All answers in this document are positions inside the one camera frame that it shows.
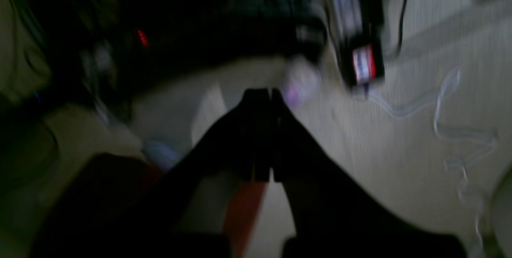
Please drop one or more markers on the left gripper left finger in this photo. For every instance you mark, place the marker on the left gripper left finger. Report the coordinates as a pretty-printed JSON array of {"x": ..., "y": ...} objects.
[{"x": 123, "y": 207}]

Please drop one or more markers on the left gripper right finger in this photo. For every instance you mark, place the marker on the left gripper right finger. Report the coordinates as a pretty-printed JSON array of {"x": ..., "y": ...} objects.
[{"x": 333, "y": 216}]

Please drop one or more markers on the clear plastic tube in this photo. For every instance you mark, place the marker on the clear plastic tube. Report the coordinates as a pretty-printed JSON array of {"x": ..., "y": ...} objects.
[{"x": 469, "y": 194}]

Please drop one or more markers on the black device red label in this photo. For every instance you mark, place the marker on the black device red label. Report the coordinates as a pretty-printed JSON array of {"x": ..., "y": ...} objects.
[{"x": 356, "y": 26}]

